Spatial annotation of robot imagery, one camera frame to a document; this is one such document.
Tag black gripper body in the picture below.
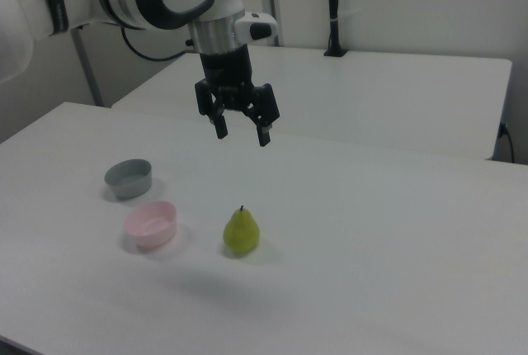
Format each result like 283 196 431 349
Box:
200 45 265 111

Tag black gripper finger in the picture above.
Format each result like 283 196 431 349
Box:
194 78 229 140
243 83 281 148

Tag yellow-green ball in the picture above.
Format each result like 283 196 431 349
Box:
223 205 261 254

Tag grey plastic bowl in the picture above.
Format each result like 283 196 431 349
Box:
104 159 153 201

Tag pink plastic bowl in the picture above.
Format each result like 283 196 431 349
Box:
124 200 178 248

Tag white side table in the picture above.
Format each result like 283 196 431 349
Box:
111 44 513 161

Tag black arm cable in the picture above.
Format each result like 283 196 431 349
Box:
0 0 199 62

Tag black camera pole with clamp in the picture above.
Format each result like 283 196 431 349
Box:
323 0 350 58

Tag black velcro strap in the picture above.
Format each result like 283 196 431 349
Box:
40 0 70 37

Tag black wall cable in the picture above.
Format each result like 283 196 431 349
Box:
497 121 517 163

